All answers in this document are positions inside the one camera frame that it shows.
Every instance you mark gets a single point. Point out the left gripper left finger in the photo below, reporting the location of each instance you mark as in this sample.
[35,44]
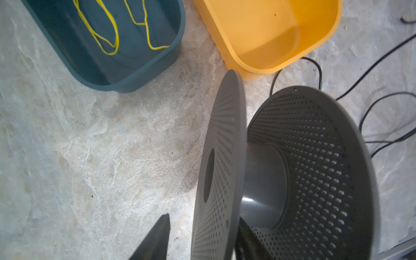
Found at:
[155,244]

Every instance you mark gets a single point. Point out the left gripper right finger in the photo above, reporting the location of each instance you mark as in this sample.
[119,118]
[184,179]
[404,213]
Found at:
[248,246]

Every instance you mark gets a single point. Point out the teal plastic bin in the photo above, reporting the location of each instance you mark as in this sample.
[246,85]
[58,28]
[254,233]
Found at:
[112,45]

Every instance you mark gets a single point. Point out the dark grey cable spool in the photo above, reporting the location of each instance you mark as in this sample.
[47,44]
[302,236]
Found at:
[299,174]

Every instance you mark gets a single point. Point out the aluminium mounting rail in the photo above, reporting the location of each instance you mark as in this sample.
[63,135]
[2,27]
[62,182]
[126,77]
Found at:
[399,252]

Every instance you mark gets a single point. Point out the yellow plastic bin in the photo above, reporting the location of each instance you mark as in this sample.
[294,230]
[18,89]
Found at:
[257,38]

